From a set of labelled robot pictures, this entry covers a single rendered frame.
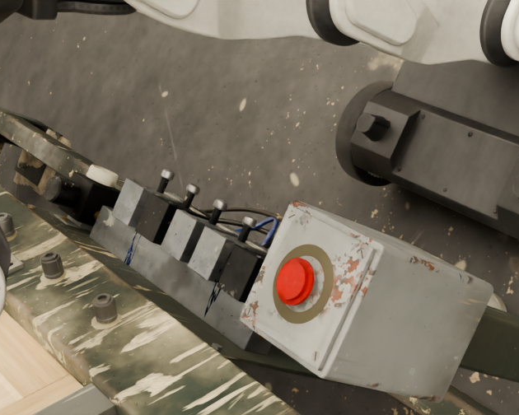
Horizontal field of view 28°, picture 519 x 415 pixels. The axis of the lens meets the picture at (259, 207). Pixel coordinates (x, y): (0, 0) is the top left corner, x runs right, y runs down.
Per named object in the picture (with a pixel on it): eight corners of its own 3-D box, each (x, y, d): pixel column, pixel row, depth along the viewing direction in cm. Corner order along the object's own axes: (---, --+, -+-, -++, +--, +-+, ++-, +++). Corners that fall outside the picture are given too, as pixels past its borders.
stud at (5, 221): (19, 235, 135) (13, 215, 133) (2, 242, 133) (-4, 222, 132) (11, 228, 136) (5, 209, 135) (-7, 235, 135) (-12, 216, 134)
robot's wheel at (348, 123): (425, 116, 206) (377, 58, 193) (444, 123, 203) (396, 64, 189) (369, 198, 204) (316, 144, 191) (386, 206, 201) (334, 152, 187)
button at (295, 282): (332, 272, 85) (315, 267, 84) (312, 316, 86) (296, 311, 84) (302, 254, 88) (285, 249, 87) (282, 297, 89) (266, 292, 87)
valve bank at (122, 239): (403, 281, 125) (266, 235, 109) (354, 386, 126) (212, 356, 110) (180, 159, 161) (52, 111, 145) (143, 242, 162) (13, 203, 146)
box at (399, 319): (502, 289, 94) (381, 244, 82) (447, 407, 95) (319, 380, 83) (409, 242, 103) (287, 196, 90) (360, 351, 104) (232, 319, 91)
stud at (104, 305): (122, 319, 115) (117, 297, 113) (103, 328, 114) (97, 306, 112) (111, 310, 117) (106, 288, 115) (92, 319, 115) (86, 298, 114)
